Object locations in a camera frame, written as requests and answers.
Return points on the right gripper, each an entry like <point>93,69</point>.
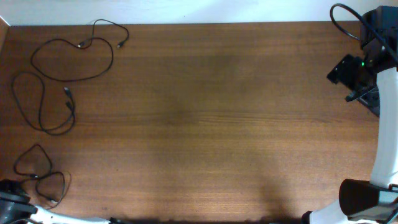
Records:
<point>341,73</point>

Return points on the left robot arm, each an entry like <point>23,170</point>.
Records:
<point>15,208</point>

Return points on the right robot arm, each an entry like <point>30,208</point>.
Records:
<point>373,201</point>

